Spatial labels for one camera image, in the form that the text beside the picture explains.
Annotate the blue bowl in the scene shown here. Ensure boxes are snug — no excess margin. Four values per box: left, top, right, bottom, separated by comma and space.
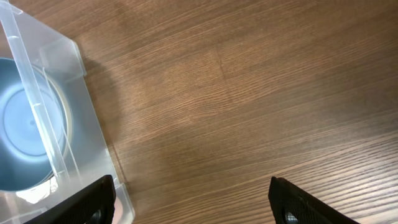
1, 58, 52, 192

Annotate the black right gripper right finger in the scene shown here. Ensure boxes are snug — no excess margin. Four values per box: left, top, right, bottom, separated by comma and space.
268, 176, 358, 224

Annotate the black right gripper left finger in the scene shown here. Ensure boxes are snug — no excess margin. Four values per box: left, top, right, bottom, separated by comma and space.
25, 175, 116, 224

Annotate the clear plastic storage bin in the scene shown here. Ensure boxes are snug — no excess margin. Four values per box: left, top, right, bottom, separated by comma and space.
1, 1, 135, 223

